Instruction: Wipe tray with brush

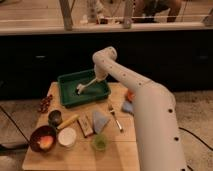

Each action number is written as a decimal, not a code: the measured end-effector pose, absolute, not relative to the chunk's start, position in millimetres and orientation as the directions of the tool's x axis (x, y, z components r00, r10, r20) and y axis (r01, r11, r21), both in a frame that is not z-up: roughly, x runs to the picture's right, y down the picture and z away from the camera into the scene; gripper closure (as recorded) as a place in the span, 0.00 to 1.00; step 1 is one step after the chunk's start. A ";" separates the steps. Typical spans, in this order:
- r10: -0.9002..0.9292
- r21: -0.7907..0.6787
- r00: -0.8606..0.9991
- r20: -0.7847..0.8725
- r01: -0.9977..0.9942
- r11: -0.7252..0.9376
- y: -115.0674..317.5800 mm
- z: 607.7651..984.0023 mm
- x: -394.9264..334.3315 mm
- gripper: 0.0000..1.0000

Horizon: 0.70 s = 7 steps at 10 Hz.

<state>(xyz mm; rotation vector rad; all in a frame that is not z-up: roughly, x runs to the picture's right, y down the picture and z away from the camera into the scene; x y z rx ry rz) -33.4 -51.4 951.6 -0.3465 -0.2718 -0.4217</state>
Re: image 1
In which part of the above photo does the white dish brush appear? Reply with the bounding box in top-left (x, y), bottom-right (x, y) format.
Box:
top-left (76, 78), bottom-right (97, 95)

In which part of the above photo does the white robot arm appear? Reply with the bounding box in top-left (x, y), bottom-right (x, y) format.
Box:
top-left (92, 46), bottom-right (187, 171)

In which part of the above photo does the green plastic tray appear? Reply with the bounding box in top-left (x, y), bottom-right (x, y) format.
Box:
top-left (58, 69), bottom-right (111, 108)

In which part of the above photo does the orange fruit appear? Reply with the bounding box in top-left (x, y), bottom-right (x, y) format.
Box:
top-left (126, 90), bottom-right (134, 102)

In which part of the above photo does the metal fork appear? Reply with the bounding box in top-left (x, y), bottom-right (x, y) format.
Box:
top-left (108, 103), bottom-right (123, 132)

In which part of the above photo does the small blue cloth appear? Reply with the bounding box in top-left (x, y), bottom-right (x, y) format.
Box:
top-left (121, 101), bottom-right (134, 115)

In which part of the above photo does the blue grey cloth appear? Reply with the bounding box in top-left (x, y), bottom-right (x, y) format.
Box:
top-left (92, 111), bottom-right (109, 134)

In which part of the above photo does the brown rectangular block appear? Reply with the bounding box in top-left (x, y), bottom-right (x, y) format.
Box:
top-left (78, 115), bottom-right (93, 137)

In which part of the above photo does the wooden table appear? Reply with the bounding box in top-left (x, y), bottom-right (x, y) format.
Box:
top-left (22, 82), bottom-right (140, 171)

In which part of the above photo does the red grapes bunch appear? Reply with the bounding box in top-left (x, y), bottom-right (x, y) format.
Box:
top-left (38, 95), bottom-right (53, 113)

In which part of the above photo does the dark metal cup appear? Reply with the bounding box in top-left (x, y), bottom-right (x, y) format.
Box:
top-left (48, 110), bottom-right (62, 126)

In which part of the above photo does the green small cup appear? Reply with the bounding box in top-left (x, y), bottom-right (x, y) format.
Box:
top-left (91, 134), bottom-right (108, 151)

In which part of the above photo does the person in background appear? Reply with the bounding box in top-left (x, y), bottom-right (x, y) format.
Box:
top-left (133, 0), bottom-right (182, 23)

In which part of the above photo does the white round lid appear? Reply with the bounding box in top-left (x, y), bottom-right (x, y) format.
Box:
top-left (58, 128), bottom-right (77, 147)

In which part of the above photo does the brown wooden bowl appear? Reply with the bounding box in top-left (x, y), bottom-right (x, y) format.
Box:
top-left (29, 125), bottom-right (56, 152)

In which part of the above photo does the peach fruit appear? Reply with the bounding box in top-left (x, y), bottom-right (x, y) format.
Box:
top-left (38, 136), bottom-right (53, 150)

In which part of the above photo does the yellow handled tool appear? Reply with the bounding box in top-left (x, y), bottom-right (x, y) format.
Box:
top-left (57, 114), bottom-right (79, 130)

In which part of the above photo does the black cable right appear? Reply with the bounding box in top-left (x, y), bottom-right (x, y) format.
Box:
top-left (178, 126), bottom-right (213, 171)

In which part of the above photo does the black cable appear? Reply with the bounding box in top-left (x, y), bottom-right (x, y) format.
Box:
top-left (0, 105), bottom-right (31, 151)
top-left (178, 126), bottom-right (213, 171)

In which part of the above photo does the black cable left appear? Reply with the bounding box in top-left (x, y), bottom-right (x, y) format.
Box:
top-left (0, 105), bottom-right (31, 151)

